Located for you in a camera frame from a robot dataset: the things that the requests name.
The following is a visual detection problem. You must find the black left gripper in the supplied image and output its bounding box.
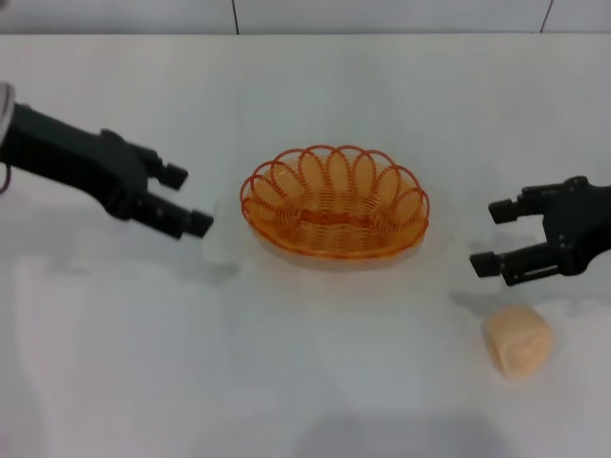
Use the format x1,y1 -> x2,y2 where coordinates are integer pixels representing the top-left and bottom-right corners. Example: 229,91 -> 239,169
0,101 -> 215,241

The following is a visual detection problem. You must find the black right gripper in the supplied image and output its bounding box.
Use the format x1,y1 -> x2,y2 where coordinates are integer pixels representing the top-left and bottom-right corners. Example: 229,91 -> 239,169
469,175 -> 611,288

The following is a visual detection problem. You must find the beige bread roll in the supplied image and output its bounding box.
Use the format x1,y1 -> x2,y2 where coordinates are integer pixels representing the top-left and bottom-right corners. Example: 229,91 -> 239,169
484,304 -> 556,382

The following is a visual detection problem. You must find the orange woven plastic basket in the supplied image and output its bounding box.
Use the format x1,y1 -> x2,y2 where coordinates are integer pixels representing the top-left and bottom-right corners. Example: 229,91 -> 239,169
239,142 -> 431,261

